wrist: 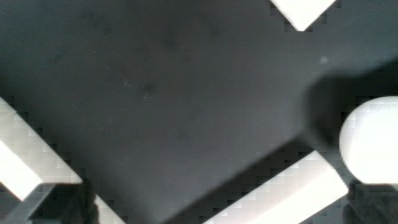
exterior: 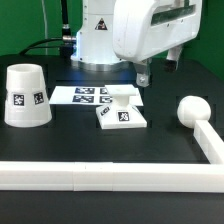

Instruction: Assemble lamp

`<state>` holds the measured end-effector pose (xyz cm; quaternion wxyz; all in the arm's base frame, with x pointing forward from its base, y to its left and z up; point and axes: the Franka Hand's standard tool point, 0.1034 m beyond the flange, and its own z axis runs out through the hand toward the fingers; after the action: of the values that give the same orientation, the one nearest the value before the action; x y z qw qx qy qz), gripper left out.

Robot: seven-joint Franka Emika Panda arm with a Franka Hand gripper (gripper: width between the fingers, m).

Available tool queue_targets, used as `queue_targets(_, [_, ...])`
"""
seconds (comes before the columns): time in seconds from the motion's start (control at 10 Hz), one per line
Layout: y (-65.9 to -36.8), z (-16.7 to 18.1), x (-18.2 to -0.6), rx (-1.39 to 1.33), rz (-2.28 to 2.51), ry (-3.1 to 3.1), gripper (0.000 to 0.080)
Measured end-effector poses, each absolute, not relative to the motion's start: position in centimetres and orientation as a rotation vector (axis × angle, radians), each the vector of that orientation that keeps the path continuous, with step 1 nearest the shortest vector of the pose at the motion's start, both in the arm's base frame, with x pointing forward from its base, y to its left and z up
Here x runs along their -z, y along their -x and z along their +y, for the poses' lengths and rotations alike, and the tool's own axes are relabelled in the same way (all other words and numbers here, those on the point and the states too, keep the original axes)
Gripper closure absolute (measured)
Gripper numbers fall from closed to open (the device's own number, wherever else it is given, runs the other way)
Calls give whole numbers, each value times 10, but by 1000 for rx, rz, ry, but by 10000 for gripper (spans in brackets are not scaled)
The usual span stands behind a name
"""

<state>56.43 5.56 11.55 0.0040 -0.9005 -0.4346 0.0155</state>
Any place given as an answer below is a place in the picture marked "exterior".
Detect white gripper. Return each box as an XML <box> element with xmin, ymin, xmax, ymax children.
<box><xmin>113</xmin><ymin>0</ymin><xmax>202</xmax><ymax>87</ymax></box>

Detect white lamp bulb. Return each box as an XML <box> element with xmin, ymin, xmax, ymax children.
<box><xmin>177</xmin><ymin>96</ymin><xmax>211</xmax><ymax>129</ymax></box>

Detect white lamp base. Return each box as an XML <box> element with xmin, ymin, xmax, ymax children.
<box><xmin>96</xmin><ymin>84</ymin><xmax>147</xmax><ymax>129</ymax></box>

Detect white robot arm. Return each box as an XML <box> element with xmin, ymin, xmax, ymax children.
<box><xmin>71</xmin><ymin>0</ymin><xmax>202</xmax><ymax>87</ymax></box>

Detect white lamp shade cone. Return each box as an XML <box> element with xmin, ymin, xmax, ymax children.
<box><xmin>4</xmin><ymin>64</ymin><xmax>52</xmax><ymax>128</ymax></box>

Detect white marker sheet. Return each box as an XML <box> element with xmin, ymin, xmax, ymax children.
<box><xmin>50</xmin><ymin>84</ymin><xmax>143</xmax><ymax>106</ymax></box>

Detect white L-shaped fence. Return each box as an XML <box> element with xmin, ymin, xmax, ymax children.
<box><xmin>0</xmin><ymin>120</ymin><xmax>224</xmax><ymax>193</ymax></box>

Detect black cable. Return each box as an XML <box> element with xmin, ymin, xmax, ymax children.
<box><xmin>19</xmin><ymin>0</ymin><xmax>78</xmax><ymax>56</ymax></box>

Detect white thin cable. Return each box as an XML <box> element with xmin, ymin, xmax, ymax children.
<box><xmin>41</xmin><ymin>0</ymin><xmax>50</xmax><ymax>56</ymax></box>

